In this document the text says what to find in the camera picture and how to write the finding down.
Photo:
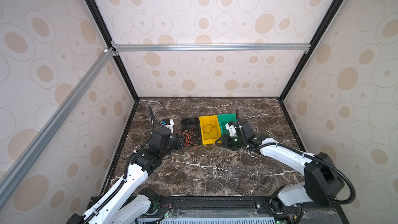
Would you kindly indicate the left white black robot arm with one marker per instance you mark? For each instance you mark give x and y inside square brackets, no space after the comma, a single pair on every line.
[140,165]

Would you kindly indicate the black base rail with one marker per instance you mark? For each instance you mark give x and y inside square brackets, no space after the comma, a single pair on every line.
[257,203]

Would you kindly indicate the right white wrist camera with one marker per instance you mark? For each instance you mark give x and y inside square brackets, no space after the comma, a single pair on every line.
[231,129]

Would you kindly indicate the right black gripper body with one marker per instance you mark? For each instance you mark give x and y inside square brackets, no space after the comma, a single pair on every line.
[233,142]

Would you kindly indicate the horizontal aluminium rail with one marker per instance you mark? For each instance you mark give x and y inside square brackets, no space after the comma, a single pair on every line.
[212,47]

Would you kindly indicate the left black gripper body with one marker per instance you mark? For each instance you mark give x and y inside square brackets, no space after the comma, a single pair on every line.
[173,143]

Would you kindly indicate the left diagonal aluminium rail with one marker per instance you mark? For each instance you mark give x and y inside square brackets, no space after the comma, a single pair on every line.
[27,159]

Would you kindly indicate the black plastic bin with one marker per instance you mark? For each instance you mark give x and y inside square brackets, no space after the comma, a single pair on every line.
[190,128]

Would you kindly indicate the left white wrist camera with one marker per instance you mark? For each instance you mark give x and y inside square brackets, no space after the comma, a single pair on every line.
[168,123]

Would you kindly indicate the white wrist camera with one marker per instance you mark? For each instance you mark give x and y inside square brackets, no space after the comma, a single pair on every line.
[168,123]
[231,129]

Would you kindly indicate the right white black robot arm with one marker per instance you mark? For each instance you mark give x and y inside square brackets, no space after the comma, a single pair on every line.
[323,182]

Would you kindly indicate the yellow plastic bin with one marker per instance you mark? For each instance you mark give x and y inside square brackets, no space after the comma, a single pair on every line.
[210,129]

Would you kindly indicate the green plastic bin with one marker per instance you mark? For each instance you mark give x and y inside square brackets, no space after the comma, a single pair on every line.
[225,119]

